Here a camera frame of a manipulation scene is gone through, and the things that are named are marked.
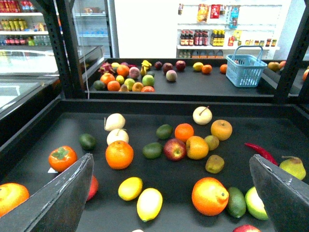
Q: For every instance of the orange persimmon green calyx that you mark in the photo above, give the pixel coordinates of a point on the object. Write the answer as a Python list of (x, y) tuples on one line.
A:
[(62, 158)]

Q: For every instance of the olive kiwi lower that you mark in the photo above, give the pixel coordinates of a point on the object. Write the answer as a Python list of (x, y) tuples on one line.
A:
[(214, 164)]

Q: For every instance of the green apple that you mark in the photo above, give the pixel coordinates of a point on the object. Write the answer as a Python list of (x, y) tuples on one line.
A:
[(255, 205)]

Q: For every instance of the green lime back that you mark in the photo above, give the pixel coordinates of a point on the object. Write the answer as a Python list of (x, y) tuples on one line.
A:
[(164, 131)]

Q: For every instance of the black shelf post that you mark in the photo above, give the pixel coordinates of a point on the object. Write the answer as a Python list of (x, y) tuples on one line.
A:
[(297, 52), (59, 20)]

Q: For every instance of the yellow-green pear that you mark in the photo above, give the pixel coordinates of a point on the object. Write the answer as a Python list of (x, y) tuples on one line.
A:
[(293, 166)]

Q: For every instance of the white round pear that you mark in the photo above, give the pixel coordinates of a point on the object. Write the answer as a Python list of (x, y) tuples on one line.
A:
[(117, 135)]

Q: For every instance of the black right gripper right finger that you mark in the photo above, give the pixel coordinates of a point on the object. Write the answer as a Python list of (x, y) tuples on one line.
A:
[(285, 197)]

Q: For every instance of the green lime front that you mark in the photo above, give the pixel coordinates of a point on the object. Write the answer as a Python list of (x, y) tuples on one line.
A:
[(152, 150)]

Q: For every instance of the olive kiwi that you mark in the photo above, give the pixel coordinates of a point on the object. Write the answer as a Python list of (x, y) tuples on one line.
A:
[(212, 141), (214, 164)]

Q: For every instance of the black shelf post left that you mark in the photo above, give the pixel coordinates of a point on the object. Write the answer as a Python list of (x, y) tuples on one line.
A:
[(59, 20)]

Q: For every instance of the glass freezer chest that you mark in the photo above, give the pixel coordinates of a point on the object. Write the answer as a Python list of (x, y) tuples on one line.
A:
[(24, 68)]

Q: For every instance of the dark green avocado right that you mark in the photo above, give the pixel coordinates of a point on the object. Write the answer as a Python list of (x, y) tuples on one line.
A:
[(236, 205)]

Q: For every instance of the red apple under finger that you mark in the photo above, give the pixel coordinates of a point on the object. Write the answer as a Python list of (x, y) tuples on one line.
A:
[(93, 188)]

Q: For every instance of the pile of fruit far shelf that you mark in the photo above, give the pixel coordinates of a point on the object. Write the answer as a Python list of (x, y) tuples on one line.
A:
[(124, 77)]

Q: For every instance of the blue basket on far shelf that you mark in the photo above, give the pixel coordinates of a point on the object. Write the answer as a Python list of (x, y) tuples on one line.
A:
[(244, 70)]

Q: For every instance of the dark green avocado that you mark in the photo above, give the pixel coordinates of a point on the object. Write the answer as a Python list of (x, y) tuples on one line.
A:
[(236, 205), (87, 141)]

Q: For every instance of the black shelf post right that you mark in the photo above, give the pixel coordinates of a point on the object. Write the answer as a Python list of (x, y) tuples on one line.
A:
[(297, 52)]

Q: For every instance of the orange at left edge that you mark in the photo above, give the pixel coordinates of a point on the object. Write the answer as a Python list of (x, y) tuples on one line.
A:
[(11, 196)]

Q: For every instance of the orange with green stem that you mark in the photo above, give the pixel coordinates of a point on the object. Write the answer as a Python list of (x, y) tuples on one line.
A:
[(119, 155)]

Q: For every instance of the yellow lemon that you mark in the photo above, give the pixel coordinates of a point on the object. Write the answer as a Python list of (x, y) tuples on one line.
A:
[(130, 188), (149, 204)]

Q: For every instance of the yellow-orange apple front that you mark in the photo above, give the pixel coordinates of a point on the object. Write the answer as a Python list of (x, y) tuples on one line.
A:
[(196, 148)]

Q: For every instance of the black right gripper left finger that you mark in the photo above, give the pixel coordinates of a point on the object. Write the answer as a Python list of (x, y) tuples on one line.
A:
[(56, 207)]

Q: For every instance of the small mandarin orange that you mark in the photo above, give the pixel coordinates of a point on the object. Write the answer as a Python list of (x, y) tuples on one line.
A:
[(183, 132)]

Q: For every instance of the white pear lying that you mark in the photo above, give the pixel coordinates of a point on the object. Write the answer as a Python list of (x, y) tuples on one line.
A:
[(114, 121)]

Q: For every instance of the red chili pepper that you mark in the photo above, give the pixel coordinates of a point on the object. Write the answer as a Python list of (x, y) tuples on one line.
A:
[(262, 152)]

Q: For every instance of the large orange with navel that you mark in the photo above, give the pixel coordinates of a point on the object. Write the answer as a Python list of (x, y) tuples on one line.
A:
[(209, 196)]

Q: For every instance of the yellow-orange apple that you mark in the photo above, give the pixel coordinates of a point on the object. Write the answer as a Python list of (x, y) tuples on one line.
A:
[(222, 129), (196, 148)]

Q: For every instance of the white wall product shelf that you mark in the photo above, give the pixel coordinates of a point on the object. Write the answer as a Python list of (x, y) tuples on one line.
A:
[(215, 28)]

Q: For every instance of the red apple bottom edge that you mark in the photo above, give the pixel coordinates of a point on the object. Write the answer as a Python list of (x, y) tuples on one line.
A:
[(246, 228)]

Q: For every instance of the green lime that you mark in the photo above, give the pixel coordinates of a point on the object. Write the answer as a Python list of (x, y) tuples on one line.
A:
[(152, 150), (164, 131)]

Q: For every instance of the white pear with stem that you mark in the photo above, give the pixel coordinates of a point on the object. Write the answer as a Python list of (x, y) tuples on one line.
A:
[(202, 115)]

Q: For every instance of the drinks shelf left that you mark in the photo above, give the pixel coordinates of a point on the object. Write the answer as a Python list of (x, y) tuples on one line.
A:
[(22, 24)]

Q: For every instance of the olive kiwi upper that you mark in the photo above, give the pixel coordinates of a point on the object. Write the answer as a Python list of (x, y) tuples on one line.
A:
[(212, 141)]

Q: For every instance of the yellow-orange apple back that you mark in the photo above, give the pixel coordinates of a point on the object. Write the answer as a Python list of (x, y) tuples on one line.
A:
[(222, 129)]

